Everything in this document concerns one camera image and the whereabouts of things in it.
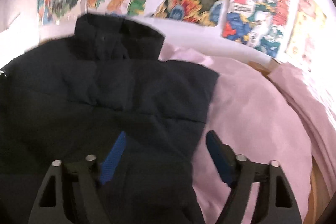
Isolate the black puffer jacket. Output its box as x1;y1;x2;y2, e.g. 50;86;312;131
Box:
1;14;218;223

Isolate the pink pillow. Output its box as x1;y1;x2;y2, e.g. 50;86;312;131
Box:
268;63;335;196

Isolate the pink duvet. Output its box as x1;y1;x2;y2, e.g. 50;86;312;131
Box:
159;44;312;217

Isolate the pink pig drawing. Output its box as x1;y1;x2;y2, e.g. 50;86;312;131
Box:
285;0;327;71

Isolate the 2024 dragon drawing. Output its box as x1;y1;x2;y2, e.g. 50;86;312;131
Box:
222;0;298;57

